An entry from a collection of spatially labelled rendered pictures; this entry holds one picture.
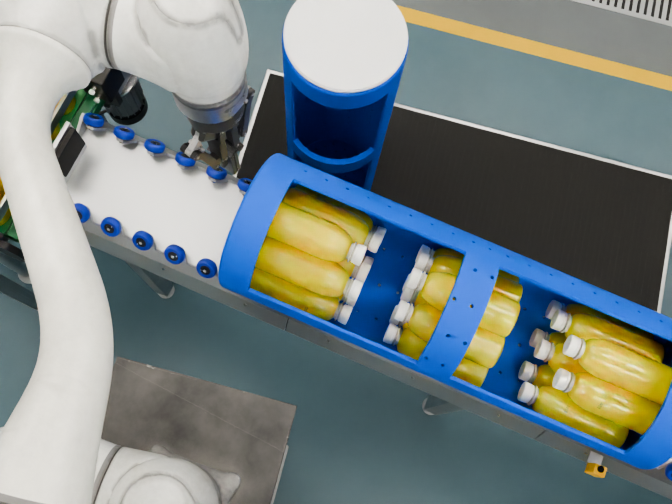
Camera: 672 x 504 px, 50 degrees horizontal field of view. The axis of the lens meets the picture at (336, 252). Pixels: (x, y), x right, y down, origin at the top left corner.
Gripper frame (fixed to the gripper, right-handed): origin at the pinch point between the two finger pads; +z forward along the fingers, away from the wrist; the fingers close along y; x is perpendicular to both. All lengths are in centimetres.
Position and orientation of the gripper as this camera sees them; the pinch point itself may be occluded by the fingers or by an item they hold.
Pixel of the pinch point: (227, 157)
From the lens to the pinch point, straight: 108.9
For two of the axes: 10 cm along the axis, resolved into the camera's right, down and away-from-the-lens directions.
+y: 6.0, -7.6, 2.3
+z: -0.5, 2.6, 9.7
